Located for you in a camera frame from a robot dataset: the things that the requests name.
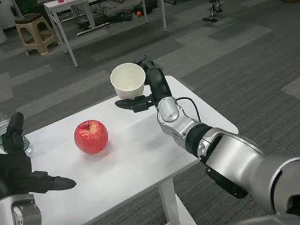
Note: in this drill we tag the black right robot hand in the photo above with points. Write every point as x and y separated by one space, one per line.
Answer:
159 84

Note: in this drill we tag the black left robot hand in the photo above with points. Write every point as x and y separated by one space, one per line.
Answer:
2 170

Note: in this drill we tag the white paper cup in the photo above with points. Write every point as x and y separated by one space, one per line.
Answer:
127 79

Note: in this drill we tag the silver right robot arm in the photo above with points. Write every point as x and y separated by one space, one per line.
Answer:
231 156

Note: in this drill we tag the small orange ball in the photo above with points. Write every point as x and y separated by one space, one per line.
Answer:
139 13

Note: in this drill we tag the black equipment pile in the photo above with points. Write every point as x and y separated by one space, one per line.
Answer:
118 17

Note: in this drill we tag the black box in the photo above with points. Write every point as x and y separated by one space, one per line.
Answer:
147 5

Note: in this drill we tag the red apple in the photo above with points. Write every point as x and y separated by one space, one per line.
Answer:
91 137

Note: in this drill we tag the white table leg base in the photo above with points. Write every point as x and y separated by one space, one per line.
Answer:
169 200

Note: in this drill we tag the beige plastic stool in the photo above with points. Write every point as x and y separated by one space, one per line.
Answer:
29 18

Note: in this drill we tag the white desk pedestal leg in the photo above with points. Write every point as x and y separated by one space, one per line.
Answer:
89 13

